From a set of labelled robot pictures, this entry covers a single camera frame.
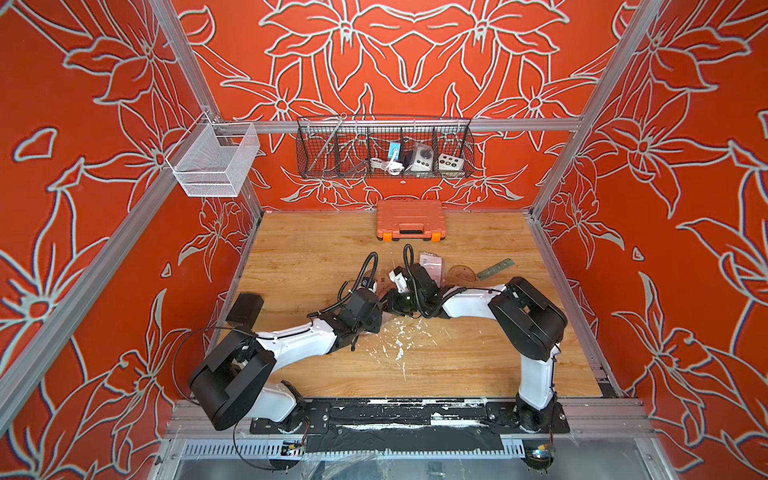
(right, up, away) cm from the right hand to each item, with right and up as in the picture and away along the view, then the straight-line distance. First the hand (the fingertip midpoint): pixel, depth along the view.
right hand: (371, 308), depth 88 cm
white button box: (+25, +46, +6) cm, 52 cm away
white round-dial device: (+16, +46, +2) cm, 49 cm away
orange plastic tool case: (+16, +29, +27) cm, 42 cm away
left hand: (+2, -1, 0) cm, 2 cm away
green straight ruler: (+44, +10, +15) cm, 47 cm away
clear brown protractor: (+31, +9, +12) cm, 35 cm away
